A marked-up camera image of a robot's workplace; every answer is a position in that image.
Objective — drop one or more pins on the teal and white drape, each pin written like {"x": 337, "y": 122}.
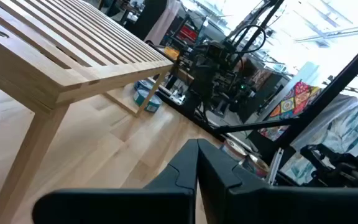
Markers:
{"x": 346, "y": 124}

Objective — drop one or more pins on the red label tin can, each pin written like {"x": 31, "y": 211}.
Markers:
{"x": 255, "y": 166}
{"x": 232, "y": 151}

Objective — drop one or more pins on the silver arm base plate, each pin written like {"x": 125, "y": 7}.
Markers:
{"x": 177, "y": 96}

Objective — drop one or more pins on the white curtain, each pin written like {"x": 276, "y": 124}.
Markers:
{"x": 165, "y": 21}

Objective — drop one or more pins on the red and black toolbox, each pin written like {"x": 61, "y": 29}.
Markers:
{"x": 187, "y": 32}

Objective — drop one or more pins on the silver metal bracket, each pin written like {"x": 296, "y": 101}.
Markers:
{"x": 274, "y": 168}

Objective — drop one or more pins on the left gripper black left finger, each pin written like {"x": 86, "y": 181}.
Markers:
{"x": 120, "y": 205}

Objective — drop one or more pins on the orange and blue label can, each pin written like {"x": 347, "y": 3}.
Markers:
{"x": 142, "y": 84}

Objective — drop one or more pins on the wooden slatted shelf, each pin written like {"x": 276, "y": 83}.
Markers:
{"x": 26, "y": 62}

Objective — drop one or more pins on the teal label tin can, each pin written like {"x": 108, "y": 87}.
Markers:
{"x": 155, "y": 105}

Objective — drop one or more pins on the yellow box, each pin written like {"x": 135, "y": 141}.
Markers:
{"x": 171, "y": 53}

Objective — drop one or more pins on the black partition panel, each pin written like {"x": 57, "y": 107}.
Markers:
{"x": 149, "y": 15}

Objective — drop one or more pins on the colourful patchwork cloth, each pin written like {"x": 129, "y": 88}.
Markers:
{"x": 294, "y": 101}

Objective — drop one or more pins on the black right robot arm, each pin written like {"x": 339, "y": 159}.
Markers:
{"x": 210, "y": 53}

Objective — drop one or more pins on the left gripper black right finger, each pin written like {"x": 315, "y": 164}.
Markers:
{"x": 275, "y": 205}

